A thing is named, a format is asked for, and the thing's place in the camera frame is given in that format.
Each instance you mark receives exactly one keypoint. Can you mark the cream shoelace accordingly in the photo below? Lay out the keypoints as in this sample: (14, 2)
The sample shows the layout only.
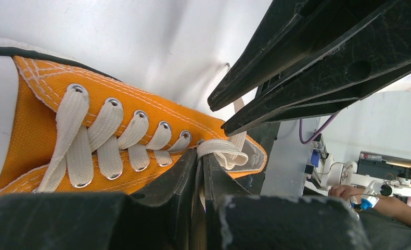
(123, 162)

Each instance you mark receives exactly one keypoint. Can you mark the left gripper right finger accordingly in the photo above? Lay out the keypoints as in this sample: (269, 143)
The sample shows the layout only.
(237, 219)

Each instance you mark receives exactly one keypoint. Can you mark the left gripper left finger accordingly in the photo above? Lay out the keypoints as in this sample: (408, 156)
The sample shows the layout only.
(155, 217)

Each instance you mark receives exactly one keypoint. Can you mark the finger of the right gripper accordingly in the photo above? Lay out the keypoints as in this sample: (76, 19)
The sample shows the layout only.
(290, 33)
(373, 57)

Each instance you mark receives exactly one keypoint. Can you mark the person forearm in background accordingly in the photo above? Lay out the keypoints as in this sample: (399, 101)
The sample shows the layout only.
(388, 206)

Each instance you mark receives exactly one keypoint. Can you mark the orange canvas sneaker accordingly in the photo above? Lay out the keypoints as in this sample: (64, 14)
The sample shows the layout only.
(36, 138)

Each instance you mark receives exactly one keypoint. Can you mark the white background robot equipment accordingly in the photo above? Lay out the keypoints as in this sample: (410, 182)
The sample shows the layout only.
(378, 175)

